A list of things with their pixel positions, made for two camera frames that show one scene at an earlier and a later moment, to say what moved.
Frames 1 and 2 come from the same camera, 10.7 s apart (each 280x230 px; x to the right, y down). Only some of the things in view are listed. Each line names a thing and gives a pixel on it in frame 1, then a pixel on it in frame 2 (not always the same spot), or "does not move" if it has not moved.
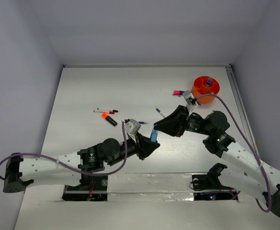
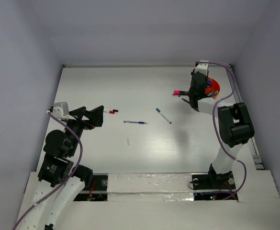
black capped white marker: (114, 110) does not move
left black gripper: (145, 145) → (95, 115)
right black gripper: (174, 124) → (194, 72)
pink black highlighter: (178, 92) does not move
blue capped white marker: (159, 110) does not move
